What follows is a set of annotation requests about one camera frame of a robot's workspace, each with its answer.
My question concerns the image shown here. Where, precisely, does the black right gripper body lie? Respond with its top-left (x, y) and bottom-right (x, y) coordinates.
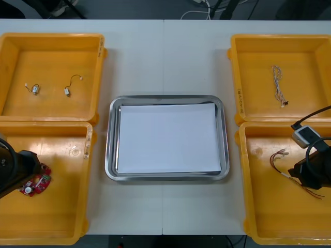
top-left (288, 146), bottom-right (331, 191)

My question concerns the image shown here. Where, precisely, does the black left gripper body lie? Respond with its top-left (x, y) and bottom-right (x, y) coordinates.
top-left (14, 150), bottom-right (42, 192)

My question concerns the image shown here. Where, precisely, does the round red circuit board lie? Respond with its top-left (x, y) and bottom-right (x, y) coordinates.
top-left (19, 164), bottom-right (52, 198)

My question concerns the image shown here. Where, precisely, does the red and green wire harness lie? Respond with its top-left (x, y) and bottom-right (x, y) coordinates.
top-left (269, 148), bottom-right (325, 200)

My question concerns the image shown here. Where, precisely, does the small metal solenoid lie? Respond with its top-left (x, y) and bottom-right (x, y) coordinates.
top-left (64, 74), bottom-right (84, 98)
top-left (24, 83), bottom-right (40, 96)

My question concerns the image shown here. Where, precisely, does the blue-white twisted wire harness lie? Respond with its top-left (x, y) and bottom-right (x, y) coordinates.
top-left (271, 65), bottom-right (289, 108)

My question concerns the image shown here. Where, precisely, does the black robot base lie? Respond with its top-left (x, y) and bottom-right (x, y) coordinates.
top-left (108, 234), bottom-right (230, 248)

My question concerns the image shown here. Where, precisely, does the yellow-orange plastic bin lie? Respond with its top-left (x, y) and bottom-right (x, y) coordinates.
top-left (227, 34), bottom-right (331, 125)
top-left (0, 33), bottom-right (108, 124)
top-left (0, 121), bottom-right (98, 246)
top-left (234, 121), bottom-right (331, 246)

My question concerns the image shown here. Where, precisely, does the steel tray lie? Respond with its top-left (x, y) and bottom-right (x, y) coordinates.
top-left (104, 95), bottom-right (231, 182)

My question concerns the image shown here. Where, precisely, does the white paper sheet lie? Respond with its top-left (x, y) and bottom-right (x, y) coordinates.
top-left (116, 103), bottom-right (222, 174)

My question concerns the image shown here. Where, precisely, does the person's foot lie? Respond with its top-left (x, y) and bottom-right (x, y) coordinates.
top-left (50, 0), bottom-right (79, 17)

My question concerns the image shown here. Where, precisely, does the white floor cable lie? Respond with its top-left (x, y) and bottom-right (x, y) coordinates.
top-left (180, 0), bottom-right (212, 20)

